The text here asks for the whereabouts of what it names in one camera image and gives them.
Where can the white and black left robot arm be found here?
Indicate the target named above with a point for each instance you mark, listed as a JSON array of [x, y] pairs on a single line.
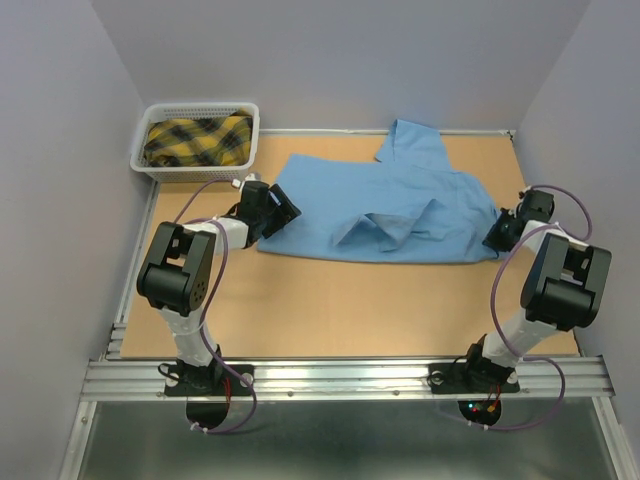
[[183, 269]]

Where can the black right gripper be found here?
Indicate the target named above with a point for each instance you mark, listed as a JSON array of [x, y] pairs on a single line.
[[492, 238]]

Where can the light blue long sleeve shirt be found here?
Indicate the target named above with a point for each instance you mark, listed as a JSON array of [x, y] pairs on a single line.
[[408, 206]]

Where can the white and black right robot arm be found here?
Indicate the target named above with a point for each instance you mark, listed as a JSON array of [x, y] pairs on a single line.
[[562, 291]]

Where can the yellow plaid shirt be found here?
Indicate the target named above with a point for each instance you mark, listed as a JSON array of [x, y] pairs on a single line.
[[205, 142]]

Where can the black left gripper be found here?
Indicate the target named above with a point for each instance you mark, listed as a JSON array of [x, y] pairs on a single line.
[[284, 212]]

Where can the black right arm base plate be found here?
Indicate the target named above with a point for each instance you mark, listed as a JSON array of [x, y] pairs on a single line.
[[450, 380]]

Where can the aluminium mounting rail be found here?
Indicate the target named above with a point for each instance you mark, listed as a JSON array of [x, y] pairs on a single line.
[[325, 380]]

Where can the white plastic basket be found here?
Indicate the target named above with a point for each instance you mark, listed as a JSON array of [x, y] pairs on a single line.
[[192, 110]]

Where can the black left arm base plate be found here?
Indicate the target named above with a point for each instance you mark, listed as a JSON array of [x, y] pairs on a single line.
[[208, 390]]

